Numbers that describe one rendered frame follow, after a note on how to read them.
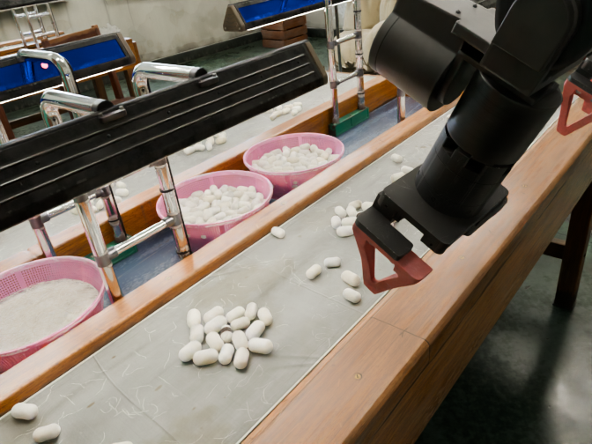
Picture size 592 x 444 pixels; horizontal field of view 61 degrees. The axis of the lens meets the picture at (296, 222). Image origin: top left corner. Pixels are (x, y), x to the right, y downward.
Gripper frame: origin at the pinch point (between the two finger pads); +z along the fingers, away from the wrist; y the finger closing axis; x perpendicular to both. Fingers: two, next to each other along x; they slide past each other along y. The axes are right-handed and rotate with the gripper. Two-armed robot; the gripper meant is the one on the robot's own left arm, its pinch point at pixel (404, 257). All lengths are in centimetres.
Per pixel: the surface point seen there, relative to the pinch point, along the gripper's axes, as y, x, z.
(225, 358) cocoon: 6.5, -12.0, 33.1
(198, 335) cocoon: 6.3, -18.2, 35.9
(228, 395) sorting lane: 9.7, -7.5, 32.6
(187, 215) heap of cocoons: -17, -50, 54
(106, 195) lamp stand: -3, -60, 49
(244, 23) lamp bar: -62, -87, 37
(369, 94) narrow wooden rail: -107, -66, 62
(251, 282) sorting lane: -8.9, -22.3, 40.1
